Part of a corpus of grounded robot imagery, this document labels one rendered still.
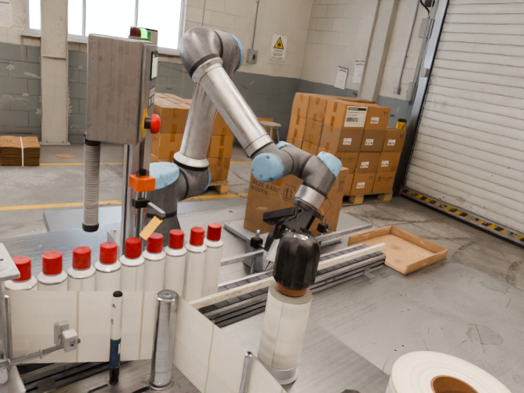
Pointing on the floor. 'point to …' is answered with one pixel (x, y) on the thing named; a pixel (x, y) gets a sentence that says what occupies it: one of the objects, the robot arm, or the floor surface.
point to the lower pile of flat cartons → (19, 151)
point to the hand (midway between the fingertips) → (264, 264)
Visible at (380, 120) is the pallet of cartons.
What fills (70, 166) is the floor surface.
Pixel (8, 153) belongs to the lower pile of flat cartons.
